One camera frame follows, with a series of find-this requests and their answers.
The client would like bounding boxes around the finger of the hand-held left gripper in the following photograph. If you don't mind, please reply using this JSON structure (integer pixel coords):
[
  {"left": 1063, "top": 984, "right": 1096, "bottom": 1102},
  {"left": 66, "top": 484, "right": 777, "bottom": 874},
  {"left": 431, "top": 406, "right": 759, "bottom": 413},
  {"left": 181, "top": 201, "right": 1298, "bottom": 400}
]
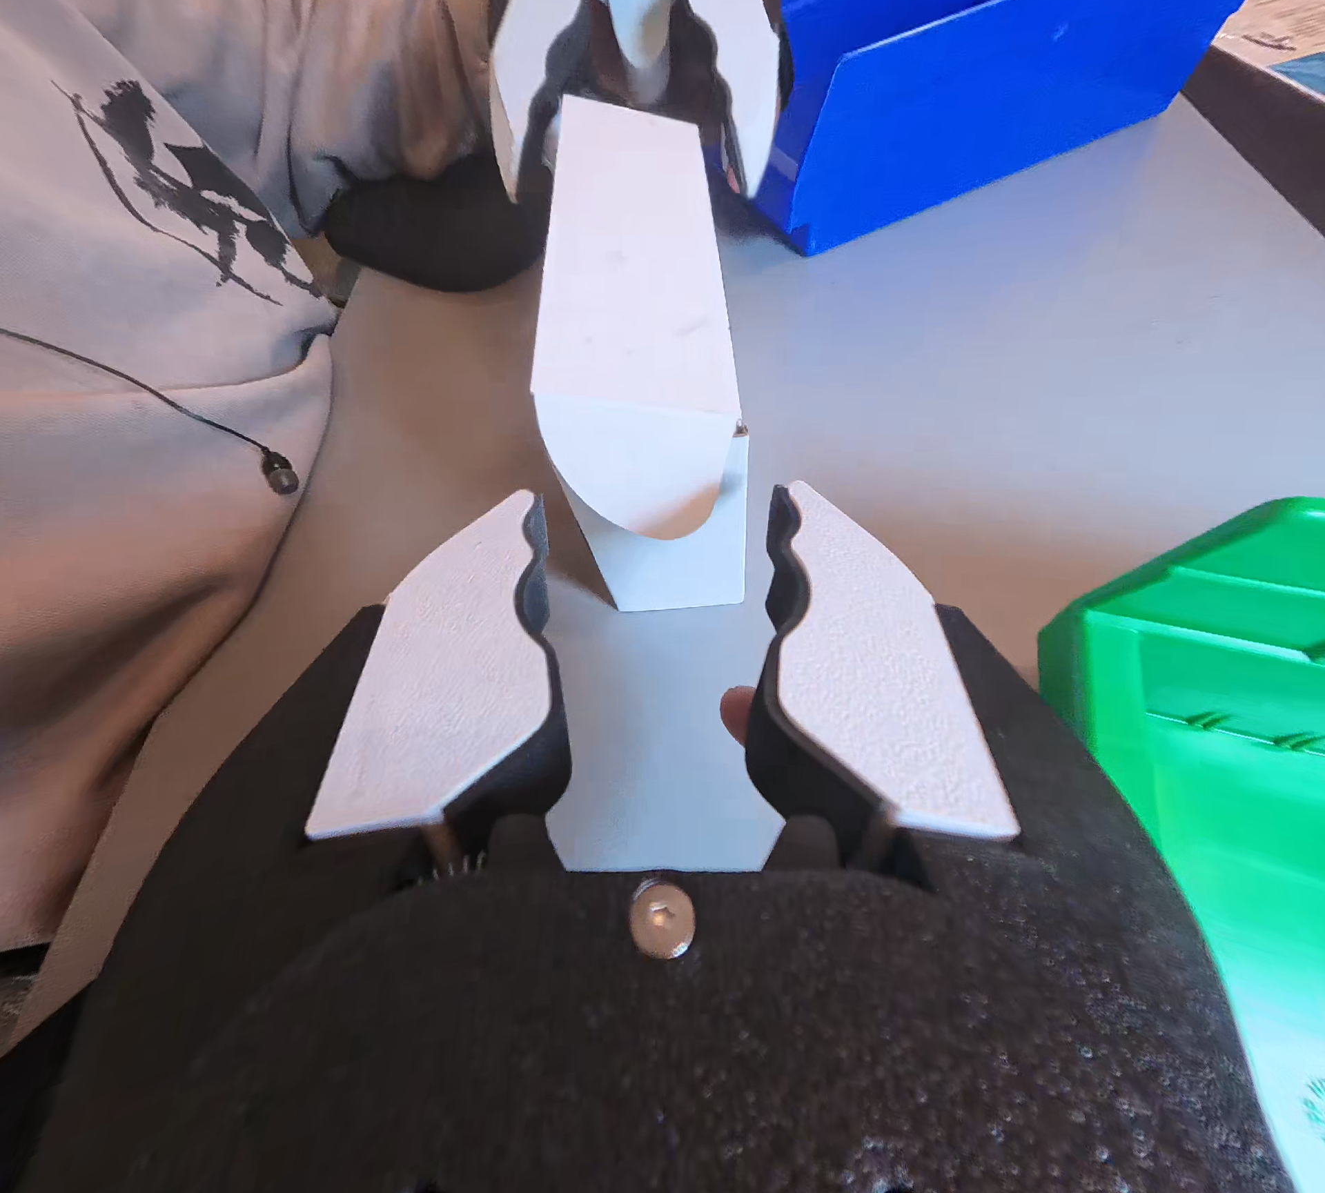
[
  {"left": 487, "top": 0, "right": 589, "bottom": 206},
  {"left": 683, "top": 0, "right": 785, "bottom": 199}
]

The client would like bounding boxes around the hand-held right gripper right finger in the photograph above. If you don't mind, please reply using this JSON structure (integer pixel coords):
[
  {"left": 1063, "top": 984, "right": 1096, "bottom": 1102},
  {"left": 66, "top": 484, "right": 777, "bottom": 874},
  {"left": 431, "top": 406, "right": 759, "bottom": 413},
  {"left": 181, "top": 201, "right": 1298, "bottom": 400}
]
[{"left": 745, "top": 479, "right": 1022, "bottom": 842}]

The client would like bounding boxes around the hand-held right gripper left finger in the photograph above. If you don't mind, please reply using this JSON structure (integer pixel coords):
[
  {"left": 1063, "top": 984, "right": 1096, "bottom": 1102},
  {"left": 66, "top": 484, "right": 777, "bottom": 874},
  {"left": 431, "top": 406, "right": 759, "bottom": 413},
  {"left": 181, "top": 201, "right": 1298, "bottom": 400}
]
[{"left": 304, "top": 487, "right": 573, "bottom": 842}]

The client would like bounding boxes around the white cardboard box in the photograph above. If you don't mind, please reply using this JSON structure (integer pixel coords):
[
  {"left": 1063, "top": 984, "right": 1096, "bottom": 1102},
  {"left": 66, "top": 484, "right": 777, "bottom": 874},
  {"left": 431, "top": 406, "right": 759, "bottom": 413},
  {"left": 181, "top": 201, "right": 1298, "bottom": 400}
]
[{"left": 530, "top": 95, "right": 752, "bottom": 612}]

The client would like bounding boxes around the green plastic bin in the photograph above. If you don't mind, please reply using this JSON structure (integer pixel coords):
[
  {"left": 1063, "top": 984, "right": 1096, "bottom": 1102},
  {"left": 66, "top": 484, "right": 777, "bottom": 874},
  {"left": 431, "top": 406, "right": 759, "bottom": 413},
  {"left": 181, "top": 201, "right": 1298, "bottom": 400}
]
[{"left": 1038, "top": 495, "right": 1325, "bottom": 1193}]

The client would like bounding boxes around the person's left forearm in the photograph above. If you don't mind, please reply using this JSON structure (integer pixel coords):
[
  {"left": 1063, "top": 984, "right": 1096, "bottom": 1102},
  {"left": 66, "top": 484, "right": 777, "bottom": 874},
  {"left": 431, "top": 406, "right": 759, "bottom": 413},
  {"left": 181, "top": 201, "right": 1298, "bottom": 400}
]
[{"left": 155, "top": 0, "right": 510, "bottom": 227}]

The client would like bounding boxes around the blue plastic bin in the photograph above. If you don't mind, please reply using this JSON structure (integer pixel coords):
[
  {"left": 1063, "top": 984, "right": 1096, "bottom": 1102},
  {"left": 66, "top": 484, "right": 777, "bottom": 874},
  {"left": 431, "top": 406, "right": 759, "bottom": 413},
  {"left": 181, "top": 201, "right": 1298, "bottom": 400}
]
[{"left": 739, "top": 0, "right": 1325, "bottom": 258}]

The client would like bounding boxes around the person's grey sweatshirt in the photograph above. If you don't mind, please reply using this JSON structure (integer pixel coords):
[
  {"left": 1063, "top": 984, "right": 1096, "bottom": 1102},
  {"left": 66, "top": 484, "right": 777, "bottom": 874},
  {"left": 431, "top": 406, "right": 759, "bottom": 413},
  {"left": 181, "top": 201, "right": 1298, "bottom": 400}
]
[{"left": 0, "top": 0, "right": 347, "bottom": 956}]

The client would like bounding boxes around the black cord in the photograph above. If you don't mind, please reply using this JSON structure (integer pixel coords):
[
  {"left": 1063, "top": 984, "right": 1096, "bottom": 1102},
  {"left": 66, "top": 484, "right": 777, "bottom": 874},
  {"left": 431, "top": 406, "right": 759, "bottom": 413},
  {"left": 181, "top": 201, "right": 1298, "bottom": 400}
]
[{"left": 0, "top": 326, "right": 301, "bottom": 497}]

